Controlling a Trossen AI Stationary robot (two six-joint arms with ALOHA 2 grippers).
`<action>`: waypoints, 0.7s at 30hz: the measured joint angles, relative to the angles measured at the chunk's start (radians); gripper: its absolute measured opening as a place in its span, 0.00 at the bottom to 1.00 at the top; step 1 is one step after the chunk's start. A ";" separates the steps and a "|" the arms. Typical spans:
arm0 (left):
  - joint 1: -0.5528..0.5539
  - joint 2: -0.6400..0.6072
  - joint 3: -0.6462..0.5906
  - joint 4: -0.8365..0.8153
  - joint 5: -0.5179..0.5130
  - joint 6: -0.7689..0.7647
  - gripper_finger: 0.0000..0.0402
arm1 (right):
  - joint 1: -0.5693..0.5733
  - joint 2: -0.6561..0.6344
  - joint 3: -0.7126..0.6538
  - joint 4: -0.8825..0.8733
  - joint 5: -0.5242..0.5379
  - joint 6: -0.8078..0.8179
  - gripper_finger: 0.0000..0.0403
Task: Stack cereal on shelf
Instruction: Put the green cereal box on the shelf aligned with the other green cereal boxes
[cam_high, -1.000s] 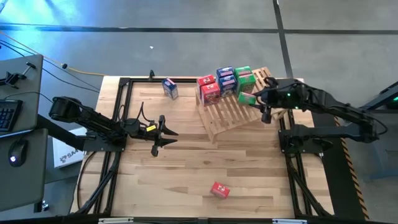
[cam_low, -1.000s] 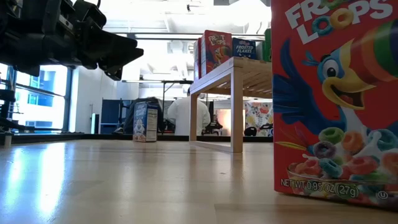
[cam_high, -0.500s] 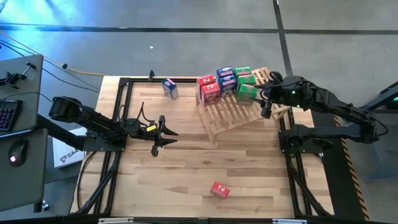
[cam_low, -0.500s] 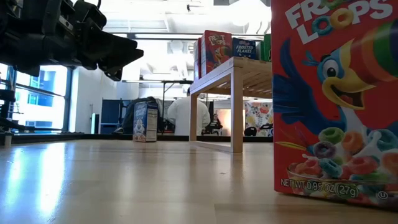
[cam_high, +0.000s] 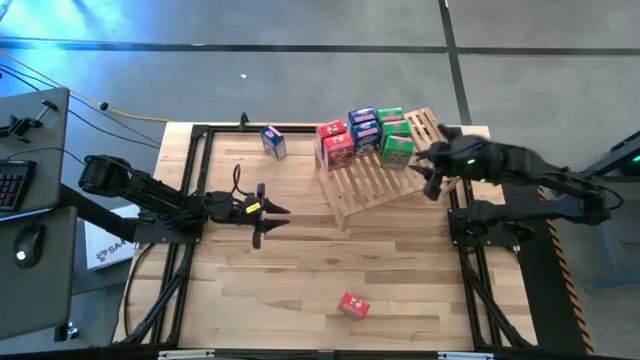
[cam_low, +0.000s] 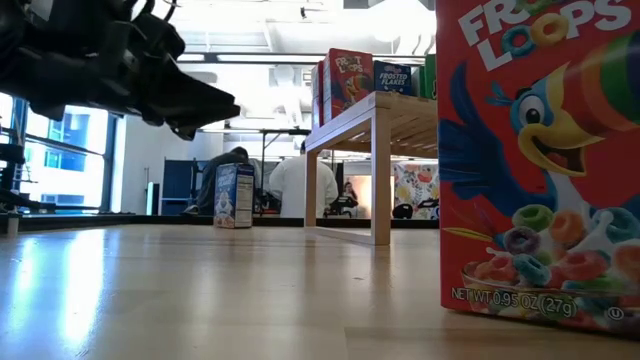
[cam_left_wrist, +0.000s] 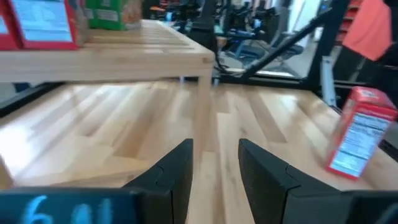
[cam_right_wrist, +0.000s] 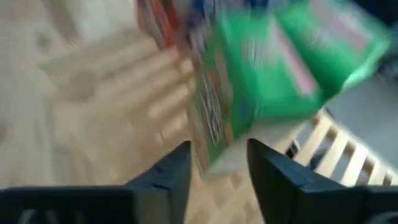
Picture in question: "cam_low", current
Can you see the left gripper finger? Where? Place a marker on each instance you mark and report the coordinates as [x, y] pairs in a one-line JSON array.
[[195, 102], [184, 131]]

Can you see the blue Frosted Flakes cereal box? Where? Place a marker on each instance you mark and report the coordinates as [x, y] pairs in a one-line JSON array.
[[392, 77], [233, 195]]

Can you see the red Froot Loops cereal box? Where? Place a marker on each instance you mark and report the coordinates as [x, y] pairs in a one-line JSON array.
[[347, 82], [318, 95], [500, 150]]

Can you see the green Apple Jacks cereal box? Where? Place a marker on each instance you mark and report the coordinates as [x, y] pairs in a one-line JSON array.
[[431, 75]]

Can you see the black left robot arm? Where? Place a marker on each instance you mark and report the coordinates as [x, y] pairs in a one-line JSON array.
[[10, 50]]

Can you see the wooden slatted shelf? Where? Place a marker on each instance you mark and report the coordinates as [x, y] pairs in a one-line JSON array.
[[382, 165]]

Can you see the blue divider panel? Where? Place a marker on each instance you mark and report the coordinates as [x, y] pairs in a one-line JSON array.
[[175, 185]]

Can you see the person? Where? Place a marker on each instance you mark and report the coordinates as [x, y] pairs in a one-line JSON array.
[[205, 185], [349, 190], [295, 185]]

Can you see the large glass window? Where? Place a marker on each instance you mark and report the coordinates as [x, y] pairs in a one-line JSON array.
[[65, 150]]

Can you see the colourful floral cloth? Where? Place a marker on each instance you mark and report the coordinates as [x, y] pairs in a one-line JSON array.
[[415, 185]]

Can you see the black aluminium table frame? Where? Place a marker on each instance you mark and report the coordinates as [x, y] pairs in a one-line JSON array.
[[125, 220]]

